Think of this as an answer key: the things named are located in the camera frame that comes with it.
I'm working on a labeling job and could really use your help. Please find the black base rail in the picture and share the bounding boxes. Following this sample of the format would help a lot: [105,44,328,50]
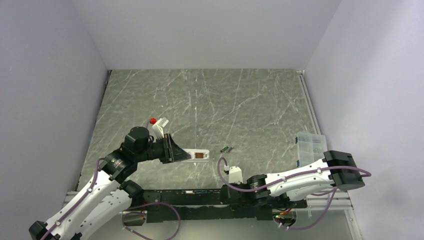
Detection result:
[127,188,307,223]

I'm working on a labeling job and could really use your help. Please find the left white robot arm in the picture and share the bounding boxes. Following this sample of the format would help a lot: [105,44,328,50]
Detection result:
[29,124,196,240]

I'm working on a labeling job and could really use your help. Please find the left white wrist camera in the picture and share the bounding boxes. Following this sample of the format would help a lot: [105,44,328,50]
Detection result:
[149,117,169,139]

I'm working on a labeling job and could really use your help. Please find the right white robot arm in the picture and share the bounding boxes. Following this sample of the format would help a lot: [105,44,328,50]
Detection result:
[220,150,372,209]

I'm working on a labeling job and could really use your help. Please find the white remote control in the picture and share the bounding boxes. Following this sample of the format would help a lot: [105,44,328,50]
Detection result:
[183,148,210,163]

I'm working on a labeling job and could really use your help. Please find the clear plastic organizer box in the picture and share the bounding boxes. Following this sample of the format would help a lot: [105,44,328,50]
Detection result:
[295,132,328,168]

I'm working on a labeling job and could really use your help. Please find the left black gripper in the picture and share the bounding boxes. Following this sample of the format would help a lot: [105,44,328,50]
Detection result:
[135,132,191,164]

